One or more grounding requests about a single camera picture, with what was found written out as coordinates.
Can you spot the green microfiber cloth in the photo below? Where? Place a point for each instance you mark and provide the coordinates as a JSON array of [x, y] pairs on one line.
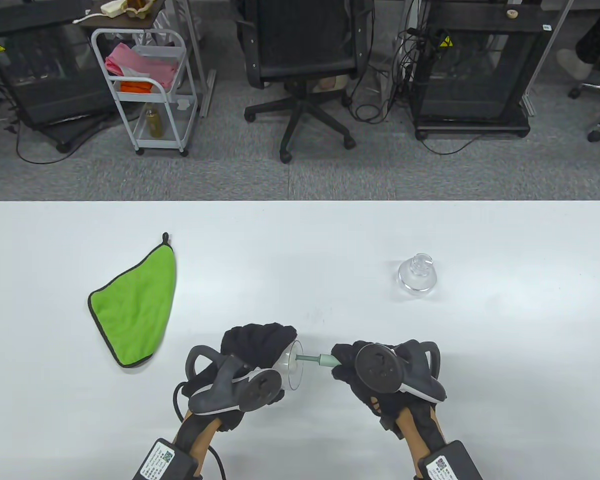
[[130, 310]]

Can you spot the clear plastic shaker cup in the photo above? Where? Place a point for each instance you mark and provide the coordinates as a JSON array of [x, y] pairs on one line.
[[292, 370]]

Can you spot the orange folded item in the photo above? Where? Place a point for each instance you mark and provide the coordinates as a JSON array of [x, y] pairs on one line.
[[137, 86]]

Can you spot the pink folded cloth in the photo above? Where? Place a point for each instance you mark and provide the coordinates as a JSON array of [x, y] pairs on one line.
[[140, 65]]

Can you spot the person's left hand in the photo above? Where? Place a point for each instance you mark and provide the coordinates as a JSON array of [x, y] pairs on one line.
[[260, 345]]

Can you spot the clear domed shaker lid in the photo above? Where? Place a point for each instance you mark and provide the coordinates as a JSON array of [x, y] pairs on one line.
[[417, 280]]

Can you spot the black wrist sensor box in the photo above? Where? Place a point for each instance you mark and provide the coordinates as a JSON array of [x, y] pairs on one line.
[[160, 462], [452, 465]]

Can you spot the grey right hand controller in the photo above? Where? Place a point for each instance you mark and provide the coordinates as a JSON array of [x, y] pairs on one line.
[[377, 367]]

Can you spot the grey left hand controller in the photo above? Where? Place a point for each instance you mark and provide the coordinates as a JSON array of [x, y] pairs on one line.
[[240, 392]]

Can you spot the person's right forearm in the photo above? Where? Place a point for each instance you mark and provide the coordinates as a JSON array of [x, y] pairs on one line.
[[415, 435]]

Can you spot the black left wrist sensor box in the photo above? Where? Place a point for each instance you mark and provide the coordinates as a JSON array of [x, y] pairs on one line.
[[160, 462]]

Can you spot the person's right hand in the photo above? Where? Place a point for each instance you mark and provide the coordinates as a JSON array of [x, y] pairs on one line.
[[347, 370]]

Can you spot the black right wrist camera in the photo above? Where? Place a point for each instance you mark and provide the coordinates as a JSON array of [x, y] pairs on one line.
[[391, 429]]

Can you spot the bottle with yellow liquid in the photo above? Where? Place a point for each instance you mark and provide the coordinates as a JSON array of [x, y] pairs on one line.
[[154, 125]]

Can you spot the black right wrist sensor box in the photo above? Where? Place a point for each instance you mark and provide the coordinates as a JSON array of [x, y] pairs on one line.
[[452, 465]]

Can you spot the white power strip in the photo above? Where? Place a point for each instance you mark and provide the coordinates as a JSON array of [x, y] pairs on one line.
[[112, 7]]

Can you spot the brown side table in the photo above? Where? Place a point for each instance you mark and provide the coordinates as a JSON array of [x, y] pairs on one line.
[[130, 22]]

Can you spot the grey hand controller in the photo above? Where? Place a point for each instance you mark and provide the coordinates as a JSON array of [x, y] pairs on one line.
[[240, 392], [377, 367]]

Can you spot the aluminium frame post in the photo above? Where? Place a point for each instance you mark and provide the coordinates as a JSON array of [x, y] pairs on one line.
[[209, 95], [546, 50]]

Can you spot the black mesh equipment cabinet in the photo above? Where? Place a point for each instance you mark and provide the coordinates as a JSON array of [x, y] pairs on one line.
[[475, 65], [45, 75]]

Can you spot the white sponge cup brush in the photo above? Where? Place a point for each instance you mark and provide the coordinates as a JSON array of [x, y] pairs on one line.
[[325, 360]]

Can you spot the person's left forearm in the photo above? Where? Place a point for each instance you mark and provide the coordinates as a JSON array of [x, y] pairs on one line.
[[202, 440]]

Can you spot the white rolling cart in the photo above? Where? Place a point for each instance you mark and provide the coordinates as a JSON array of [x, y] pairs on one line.
[[172, 130]]

